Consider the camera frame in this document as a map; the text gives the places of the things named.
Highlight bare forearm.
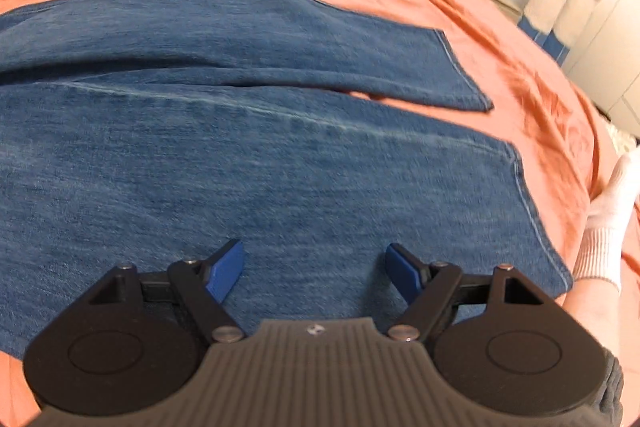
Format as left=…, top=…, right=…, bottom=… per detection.
left=562, top=279, right=620, bottom=357

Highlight blue denim pants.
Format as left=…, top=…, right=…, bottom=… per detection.
left=1, top=0, right=572, bottom=355

